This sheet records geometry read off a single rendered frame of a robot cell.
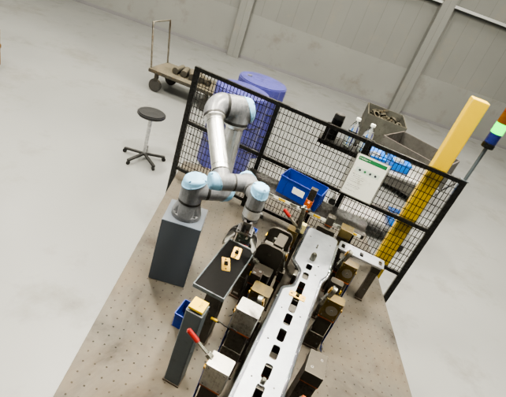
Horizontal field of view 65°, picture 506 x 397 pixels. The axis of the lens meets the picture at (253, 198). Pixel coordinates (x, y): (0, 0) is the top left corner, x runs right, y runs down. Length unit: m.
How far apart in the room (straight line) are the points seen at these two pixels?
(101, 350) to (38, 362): 0.87
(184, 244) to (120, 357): 0.59
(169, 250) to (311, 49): 9.30
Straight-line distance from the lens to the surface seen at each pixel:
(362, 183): 2.75
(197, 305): 1.55
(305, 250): 2.32
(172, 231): 2.03
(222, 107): 1.80
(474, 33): 11.82
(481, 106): 2.67
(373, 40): 11.14
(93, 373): 1.89
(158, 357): 1.95
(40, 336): 2.88
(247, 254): 1.84
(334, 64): 11.09
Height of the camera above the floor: 2.28
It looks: 30 degrees down
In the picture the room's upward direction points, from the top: 20 degrees clockwise
